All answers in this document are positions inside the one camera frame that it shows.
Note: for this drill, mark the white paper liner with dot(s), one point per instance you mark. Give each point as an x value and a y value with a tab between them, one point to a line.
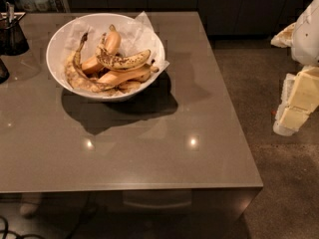
106	57

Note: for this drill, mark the lower yellow banana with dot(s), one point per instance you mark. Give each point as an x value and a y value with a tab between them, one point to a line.
115	78

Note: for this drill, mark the dark object at left edge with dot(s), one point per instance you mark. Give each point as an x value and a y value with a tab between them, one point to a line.
4	73

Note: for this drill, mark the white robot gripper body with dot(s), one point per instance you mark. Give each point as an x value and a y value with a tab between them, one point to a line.
307	35

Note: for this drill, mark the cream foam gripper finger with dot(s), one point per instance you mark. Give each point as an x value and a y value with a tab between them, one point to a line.
299	99

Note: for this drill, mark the spotted ripe banana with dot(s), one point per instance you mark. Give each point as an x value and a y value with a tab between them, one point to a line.
116	62

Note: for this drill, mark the brown banana peel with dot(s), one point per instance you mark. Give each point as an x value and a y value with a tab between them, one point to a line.
76	77

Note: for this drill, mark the black mesh pen holder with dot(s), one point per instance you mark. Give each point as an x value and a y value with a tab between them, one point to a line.
12	39

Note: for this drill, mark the upright yellow banana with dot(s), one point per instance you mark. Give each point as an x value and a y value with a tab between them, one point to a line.
111	43

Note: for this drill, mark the white round bowl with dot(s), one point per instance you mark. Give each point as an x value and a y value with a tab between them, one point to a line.
137	35

